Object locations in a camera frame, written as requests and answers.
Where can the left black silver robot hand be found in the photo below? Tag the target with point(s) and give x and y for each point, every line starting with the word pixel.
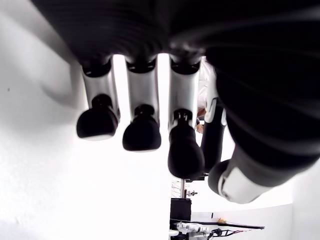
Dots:
pixel 225 50

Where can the seated person in white shirt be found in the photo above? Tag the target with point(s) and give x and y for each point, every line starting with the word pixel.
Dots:
pixel 205 85

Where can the black box on stand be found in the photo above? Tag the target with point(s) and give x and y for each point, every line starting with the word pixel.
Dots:
pixel 180 208

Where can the white desk with black edge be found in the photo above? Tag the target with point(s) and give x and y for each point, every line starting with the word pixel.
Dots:
pixel 237 220

